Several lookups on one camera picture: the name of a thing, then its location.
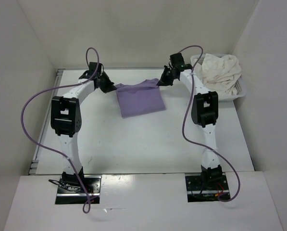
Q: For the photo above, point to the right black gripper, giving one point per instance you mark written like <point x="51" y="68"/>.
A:
<point x="164" y="81"/>

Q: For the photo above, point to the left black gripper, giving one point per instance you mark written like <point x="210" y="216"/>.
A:
<point x="109" y="86"/>

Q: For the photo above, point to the purple t shirt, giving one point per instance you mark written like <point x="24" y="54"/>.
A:
<point x="139" y="99"/>

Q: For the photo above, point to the white t shirt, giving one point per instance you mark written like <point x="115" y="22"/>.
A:
<point x="219" y="74"/>

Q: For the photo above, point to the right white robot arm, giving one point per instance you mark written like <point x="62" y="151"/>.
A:
<point x="204" y="114"/>

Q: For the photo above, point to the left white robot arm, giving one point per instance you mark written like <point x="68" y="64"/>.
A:
<point x="66" y="121"/>

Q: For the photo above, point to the white plastic laundry basket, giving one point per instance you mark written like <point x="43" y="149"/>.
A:
<point x="198" y="59"/>

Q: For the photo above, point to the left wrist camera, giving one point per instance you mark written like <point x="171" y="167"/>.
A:
<point x="95" y="70"/>

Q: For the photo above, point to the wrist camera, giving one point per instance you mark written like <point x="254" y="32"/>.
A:
<point x="176" y="60"/>
<point x="95" y="70"/>

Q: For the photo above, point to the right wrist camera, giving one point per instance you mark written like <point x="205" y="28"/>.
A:
<point x="176" y="60"/>

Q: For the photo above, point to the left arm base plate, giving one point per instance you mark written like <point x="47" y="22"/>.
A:
<point x="73" y="194"/>

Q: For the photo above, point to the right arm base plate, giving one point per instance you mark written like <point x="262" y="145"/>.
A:
<point x="197" y="191"/>

